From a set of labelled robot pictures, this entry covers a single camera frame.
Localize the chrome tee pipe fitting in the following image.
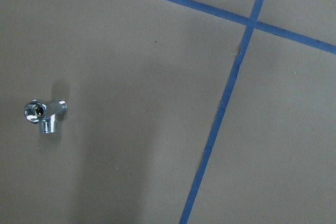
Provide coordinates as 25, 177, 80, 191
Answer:
24, 100, 67, 134

